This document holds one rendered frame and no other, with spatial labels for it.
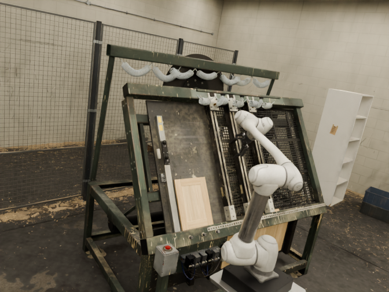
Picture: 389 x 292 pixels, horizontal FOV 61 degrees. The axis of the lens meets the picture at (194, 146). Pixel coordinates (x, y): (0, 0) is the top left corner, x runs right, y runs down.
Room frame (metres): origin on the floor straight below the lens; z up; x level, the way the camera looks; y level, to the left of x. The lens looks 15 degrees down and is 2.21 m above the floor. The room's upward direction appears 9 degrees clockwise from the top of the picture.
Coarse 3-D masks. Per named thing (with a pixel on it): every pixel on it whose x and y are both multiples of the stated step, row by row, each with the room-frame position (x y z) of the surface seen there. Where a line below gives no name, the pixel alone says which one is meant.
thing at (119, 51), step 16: (112, 48) 2.96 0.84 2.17; (128, 48) 3.05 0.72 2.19; (112, 64) 3.01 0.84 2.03; (176, 64) 3.36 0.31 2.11; (192, 64) 3.47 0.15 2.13; (208, 64) 3.60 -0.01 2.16; (224, 64) 3.72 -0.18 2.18; (272, 80) 4.27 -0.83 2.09; (96, 144) 3.11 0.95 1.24; (96, 160) 3.13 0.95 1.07
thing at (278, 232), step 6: (264, 228) 3.19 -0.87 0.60; (270, 228) 3.26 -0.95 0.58; (276, 228) 3.32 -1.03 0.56; (282, 228) 3.38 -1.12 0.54; (258, 234) 3.15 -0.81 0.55; (264, 234) 3.21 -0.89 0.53; (270, 234) 3.27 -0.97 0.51; (276, 234) 3.33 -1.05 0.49; (282, 234) 3.40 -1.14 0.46; (228, 240) 2.89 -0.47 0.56; (276, 240) 3.35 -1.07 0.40; (282, 240) 3.41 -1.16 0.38; (222, 264) 2.89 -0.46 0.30; (228, 264) 2.93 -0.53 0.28
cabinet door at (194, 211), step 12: (180, 180) 2.56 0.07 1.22; (192, 180) 2.63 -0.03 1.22; (204, 180) 2.70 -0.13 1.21; (180, 192) 2.51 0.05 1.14; (192, 192) 2.58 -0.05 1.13; (204, 192) 2.64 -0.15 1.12; (180, 204) 2.46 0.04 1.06; (192, 204) 2.52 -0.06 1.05; (204, 204) 2.59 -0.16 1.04; (180, 216) 2.41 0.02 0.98; (192, 216) 2.47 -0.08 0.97; (204, 216) 2.53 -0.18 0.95; (192, 228) 2.41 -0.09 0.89
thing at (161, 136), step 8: (160, 136) 2.63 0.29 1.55; (160, 144) 2.60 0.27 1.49; (160, 152) 2.59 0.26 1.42; (168, 168) 2.53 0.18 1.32; (168, 176) 2.49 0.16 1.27; (168, 184) 2.46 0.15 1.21; (168, 192) 2.42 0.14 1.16; (168, 200) 2.41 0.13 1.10; (168, 208) 2.40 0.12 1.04; (176, 208) 2.40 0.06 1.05; (176, 216) 2.36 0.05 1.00; (176, 224) 2.33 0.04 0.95
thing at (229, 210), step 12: (216, 108) 3.05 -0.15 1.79; (216, 120) 3.03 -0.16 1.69; (216, 132) 2.97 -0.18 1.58; (216, 144) 2.90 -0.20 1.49; (216, 156) 2.87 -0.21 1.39; (216, 168) 2.85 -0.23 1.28; (228, 180) 2.79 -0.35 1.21; (228, 192) 2.73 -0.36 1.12; (228, 204) 2.67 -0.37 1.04; (228, 216) 2.64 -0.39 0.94
